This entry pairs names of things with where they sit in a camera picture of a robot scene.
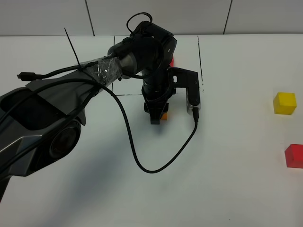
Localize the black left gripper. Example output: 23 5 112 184
142 67 175 124

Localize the orange cube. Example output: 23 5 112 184
161 113 168 121

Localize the yellow cube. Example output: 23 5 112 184
273 92 297 115

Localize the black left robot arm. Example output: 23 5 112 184
0 21 176 194

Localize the red template cube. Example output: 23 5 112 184
170 58 174 68

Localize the black left camera cable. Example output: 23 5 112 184
0 78 200 174

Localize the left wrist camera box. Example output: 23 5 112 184
168 68 200 115

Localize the black cable tie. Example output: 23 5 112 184
64 27 81 68

